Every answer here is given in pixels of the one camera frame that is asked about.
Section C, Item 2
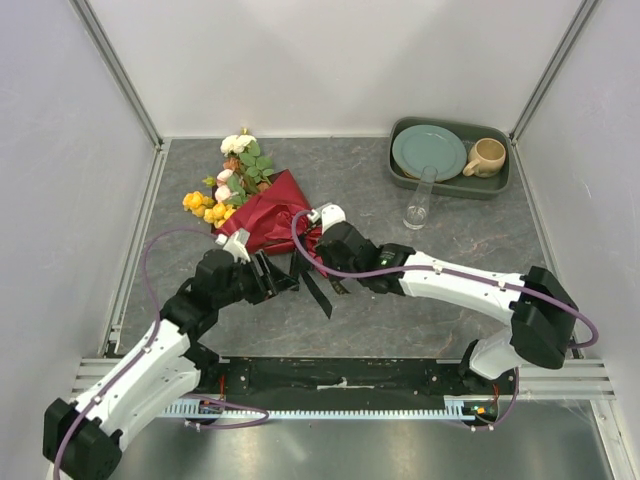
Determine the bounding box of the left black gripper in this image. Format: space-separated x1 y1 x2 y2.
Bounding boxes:
215 249 299 308

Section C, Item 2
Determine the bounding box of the black ribbon gold lettering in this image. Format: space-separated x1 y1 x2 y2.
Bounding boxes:
288 239 351 319

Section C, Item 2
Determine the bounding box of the flower bouquet red paper wrap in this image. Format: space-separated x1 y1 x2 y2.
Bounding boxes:
182 129 321 256

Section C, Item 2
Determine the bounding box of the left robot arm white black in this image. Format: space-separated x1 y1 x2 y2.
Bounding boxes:
43 250 299 479

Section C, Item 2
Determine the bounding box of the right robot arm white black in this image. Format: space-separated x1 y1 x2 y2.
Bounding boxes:
316 221 577 394

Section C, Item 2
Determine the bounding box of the clear glass vase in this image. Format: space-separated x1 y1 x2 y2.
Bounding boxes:
403 166 438 230

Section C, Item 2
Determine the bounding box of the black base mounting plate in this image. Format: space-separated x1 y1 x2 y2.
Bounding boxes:
196 357 516 412

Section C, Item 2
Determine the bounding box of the teal ceramic plate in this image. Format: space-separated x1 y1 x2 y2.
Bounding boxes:
391 125 467 182

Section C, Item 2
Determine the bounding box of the dark green tray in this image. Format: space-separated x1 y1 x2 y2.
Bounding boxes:
387 117 511 200

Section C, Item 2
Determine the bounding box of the beige ceramic mug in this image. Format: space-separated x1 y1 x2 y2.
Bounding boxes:
462 138 507 178

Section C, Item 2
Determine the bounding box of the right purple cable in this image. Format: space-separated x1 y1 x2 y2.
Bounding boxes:
291 209 601 433

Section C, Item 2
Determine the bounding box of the purple cable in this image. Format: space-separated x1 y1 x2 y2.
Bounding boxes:
291 209 601 433
51 227 271 476

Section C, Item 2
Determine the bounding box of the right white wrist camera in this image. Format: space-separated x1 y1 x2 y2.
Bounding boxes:
306 203 346 234

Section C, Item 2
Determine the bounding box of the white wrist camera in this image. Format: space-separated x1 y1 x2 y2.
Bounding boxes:
215 228 250 263
306 203 346 234

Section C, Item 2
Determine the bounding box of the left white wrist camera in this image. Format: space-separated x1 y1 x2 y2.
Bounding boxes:
215 228 250 263

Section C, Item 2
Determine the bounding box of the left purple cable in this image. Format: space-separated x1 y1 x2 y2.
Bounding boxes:
51 227 271 476

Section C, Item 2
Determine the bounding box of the light blue cable duct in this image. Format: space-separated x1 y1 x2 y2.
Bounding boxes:
159 398 499 421

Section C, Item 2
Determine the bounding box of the left aluminium corner post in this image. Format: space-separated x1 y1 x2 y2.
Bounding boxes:
69 0 164 149

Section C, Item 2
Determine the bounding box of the aluminium corner post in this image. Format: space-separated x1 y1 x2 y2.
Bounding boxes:
69 0 164 149
509 0 601 145

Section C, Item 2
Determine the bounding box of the right aluminium corner post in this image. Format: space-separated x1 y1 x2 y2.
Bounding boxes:
509 0 601 145

